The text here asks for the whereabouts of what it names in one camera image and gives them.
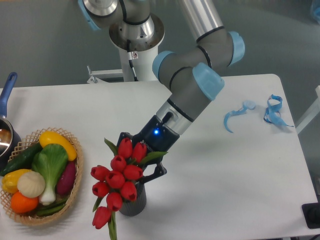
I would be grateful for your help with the red tulip bouquet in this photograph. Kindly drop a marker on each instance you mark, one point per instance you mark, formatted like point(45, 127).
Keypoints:
point(117, 183)

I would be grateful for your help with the green cucumber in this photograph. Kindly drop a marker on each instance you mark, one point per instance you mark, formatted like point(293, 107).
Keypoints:
point(23, 160)

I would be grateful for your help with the orange fruit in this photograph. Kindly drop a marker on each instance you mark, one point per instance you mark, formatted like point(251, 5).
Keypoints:
point(21, 204)

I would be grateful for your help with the black device at edge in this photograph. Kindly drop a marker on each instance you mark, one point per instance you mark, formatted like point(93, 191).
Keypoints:
point(311, 212)

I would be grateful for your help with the white metal base frame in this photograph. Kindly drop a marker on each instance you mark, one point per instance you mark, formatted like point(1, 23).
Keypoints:
point(107, 73)

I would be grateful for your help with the green bok choy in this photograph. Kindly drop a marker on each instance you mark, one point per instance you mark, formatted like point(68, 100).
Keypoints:
point(50, 163)

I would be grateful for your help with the woven wicker basket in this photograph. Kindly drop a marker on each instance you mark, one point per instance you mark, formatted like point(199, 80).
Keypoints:
point(30, 219)

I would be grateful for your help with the yellow bell pepper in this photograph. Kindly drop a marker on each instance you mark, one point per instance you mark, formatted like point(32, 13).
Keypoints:
point(10, 180)

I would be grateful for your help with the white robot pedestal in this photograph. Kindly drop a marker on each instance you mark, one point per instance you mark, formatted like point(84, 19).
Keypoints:
point(140, 59)

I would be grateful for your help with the blue object top corner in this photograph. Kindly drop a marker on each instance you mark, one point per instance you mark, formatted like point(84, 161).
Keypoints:
point(315, 10)

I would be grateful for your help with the purple sweet potato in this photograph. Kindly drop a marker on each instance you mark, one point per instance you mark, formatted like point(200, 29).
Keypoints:
point(67, 179)

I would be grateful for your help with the dark grey ribbed vase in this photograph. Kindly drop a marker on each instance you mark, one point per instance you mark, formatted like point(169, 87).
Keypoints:
point(133, 208)

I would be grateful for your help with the green bean pods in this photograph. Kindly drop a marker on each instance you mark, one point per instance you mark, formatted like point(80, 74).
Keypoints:
point(51, 209)

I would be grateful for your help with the white garlic bulb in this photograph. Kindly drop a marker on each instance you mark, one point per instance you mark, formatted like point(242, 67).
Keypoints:
point(31, 184)

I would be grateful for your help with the light blue ribbon strip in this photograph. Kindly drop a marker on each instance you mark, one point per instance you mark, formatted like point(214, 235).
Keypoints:
point(246, 105)

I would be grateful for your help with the white frame leg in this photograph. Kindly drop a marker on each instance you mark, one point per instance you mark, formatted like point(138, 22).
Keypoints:
point(309, 114)

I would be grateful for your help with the blue handled saucepan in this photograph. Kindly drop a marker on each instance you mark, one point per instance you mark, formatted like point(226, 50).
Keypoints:
point(9, 138)

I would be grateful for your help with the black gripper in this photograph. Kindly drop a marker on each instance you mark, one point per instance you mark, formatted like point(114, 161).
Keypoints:
point(158, 138)

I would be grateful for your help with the blue knotted ribbon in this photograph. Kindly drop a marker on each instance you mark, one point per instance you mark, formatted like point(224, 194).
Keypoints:
point(272, 113)

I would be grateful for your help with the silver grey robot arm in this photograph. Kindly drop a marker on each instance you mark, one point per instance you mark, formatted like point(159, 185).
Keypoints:
point(191, 78)

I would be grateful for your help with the yellow squash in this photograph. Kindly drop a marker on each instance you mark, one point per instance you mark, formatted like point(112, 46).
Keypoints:
point(52, 137)

